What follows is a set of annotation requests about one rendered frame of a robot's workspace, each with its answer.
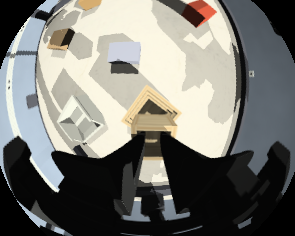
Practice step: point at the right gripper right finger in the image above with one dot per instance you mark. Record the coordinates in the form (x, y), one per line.
(190, 173)

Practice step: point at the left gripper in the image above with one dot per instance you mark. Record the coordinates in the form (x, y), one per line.
(274, 28)

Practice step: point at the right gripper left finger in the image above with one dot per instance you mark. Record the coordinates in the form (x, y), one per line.
(117, 173)

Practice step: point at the tan cardboard cube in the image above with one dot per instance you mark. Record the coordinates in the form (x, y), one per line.
(88, 4)

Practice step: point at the red-orange block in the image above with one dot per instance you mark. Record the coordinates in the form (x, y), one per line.
(198, 12)

